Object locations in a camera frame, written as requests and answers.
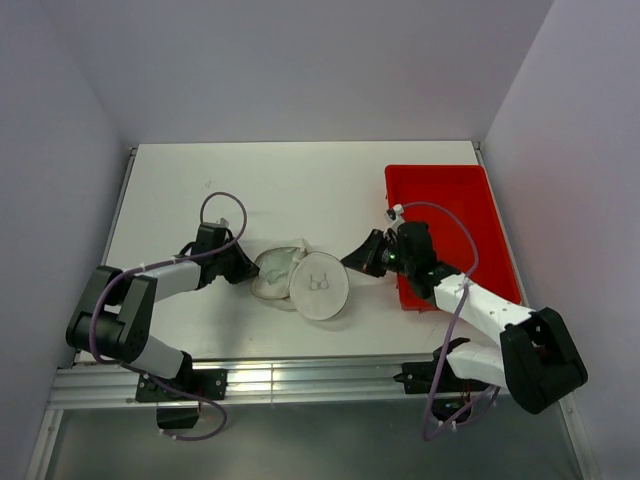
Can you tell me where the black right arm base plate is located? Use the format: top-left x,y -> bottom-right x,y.
393,360 -> 489,395

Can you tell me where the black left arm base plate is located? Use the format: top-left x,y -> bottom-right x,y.
134,368 -> 227,434

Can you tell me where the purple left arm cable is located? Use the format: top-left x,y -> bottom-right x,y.
89,192 -> 247,442

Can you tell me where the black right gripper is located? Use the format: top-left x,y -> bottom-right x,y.
340,228 -> 415,277

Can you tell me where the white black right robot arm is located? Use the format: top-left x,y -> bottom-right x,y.
341,222 -> 588,414

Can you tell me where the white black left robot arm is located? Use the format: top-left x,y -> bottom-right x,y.
65,222 -> 259,400

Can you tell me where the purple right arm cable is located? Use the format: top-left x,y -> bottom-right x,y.
394,201 -> 501,442

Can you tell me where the red plastic tray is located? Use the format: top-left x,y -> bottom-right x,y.
385,165 -> 521,304

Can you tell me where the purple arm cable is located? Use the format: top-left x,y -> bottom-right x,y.
89,192 -> 247,442
394,201 -> 501,442

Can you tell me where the aluminium mounting rail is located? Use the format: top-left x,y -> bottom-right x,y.
47,352 -> 574,412

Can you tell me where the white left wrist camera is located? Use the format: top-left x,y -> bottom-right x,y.
215,217 -> 229,228

